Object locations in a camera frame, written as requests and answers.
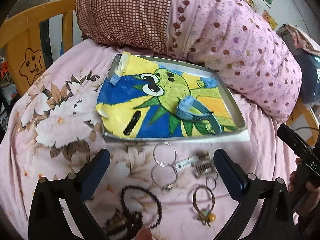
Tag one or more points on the cluttered shelf items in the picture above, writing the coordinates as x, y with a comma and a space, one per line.
9, 95

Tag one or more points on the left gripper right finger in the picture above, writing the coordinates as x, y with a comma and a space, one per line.
275, 219

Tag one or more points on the rolled pink dotted quilt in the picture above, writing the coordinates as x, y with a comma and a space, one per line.
226, 36

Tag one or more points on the pink folded cloth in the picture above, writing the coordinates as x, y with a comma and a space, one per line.
302, 40

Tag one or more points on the grey tray box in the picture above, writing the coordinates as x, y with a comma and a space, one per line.
175, 99

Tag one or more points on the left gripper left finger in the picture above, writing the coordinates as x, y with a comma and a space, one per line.
46, 219

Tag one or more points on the silver ring bangle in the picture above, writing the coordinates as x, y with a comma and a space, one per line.
164, 154
164, 176

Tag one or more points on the person left hand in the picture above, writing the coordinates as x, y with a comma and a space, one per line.
144, 234

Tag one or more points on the person right hand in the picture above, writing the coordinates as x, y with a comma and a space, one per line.
304, 180

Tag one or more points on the white patterned hair clip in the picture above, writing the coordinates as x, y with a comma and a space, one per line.
186, 163

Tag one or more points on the dark blue bag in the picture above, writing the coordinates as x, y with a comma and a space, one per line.
309, 65

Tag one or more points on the wooden bed headboard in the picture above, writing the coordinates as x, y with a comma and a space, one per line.
21, 40

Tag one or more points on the blue wrist watch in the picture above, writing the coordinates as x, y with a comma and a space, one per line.
191, 109

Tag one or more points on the pink floral bed sheet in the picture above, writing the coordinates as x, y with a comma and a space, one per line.
54, 130

